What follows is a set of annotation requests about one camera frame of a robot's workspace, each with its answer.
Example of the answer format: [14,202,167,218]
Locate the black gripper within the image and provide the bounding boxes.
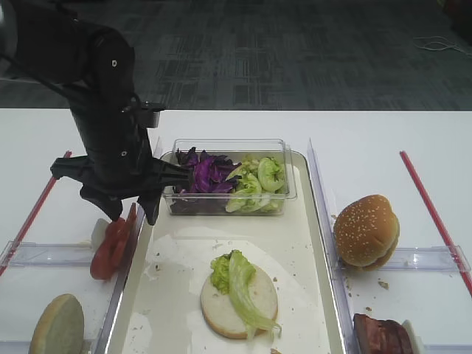
[51,104,193,226]

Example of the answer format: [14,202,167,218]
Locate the red tomato slice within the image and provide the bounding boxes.
[125,203,136,237]

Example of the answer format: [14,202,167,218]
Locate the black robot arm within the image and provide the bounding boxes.
[1,1,192,224]

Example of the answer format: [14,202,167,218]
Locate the white tomato backstop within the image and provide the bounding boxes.
[91,218,109,251]

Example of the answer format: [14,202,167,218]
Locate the remaining tomato slices stack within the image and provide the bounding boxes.
[90,218,128,280]

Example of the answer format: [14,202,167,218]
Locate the lettuce leaf on bun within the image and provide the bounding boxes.
[210,249,282,339]

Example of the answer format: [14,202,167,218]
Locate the green lettuce pile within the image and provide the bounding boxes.
[226,156,287,214]

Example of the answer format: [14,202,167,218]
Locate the meat patties stack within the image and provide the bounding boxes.
[353,313,414,354]

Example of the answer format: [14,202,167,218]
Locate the purple cabbage leaves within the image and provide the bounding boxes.
[170,147,241,215]

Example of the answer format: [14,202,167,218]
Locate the left red tape strip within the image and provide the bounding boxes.
[0,150,72,277]

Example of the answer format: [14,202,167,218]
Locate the red tape strip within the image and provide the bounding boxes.
[399,150,471,294]
[0,150,72,277]

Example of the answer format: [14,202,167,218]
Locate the clear plastic salad box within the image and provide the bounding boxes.
[162,139,296,216]

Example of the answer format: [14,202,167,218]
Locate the cream metal tray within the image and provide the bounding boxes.
[108,153,344,353]

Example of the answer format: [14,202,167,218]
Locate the upper left clear holder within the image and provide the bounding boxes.
[1,241,94,267]

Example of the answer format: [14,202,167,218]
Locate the clear holder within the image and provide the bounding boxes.
[334,246,471,273]
[423,344,472,354]
[1,241,94,267]

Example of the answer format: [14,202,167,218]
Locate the bottom bun slice on tray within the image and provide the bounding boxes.
[200,265,278,339]

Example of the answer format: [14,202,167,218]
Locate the upright bun slice left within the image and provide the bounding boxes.
[28,294,85,354]

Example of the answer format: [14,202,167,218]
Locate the sesame burger bun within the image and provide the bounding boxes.
[333,195,400,271]

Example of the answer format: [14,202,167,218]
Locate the right red tape strip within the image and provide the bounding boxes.
[399,150,471,294]

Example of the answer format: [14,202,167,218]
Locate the white patty backstop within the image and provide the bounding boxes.
[402,319,426,354]

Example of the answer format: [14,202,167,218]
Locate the upper right clear holder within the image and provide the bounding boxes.
[334,246,471,273]

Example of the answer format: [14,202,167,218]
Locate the lower right clear holder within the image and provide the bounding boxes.
[423,344,472,354]

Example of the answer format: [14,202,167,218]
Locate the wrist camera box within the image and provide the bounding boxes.
[122,101,166,128]

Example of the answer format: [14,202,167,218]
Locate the left clear acrylic rail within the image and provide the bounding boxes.
[89,136,163,354]

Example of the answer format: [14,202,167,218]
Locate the clear acrylic rail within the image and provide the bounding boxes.
[307,139,360,353]
[89,136,163,354]

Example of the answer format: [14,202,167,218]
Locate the right clear acrylic rail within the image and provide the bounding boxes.
[307,139,360,353]

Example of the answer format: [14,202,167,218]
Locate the white cable on floor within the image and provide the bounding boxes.
[412,35,472,57]

